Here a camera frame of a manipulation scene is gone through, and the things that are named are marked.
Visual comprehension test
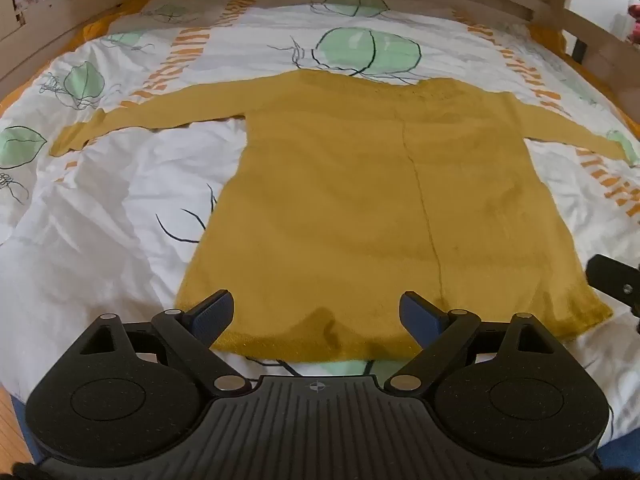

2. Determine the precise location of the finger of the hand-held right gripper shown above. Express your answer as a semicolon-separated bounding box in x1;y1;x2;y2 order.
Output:
587;255;640;318

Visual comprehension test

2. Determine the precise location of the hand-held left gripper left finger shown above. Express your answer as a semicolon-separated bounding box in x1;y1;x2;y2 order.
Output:
80;289;253;395

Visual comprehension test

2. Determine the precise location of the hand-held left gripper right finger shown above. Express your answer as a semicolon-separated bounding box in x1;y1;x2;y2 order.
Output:
384;290;556;394

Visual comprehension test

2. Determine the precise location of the mustard yellow knit sweater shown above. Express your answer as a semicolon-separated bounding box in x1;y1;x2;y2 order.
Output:
49;70;640;363

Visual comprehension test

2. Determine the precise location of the white leaf-print duvet cover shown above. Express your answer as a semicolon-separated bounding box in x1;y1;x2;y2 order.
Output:
0;0;640;461

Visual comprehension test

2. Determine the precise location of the small black block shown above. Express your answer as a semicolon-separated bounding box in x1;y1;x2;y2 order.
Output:
572;40;601;66

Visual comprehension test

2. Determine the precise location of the leaf-print pillow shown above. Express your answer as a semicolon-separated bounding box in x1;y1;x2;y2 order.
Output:
107;0;263;36

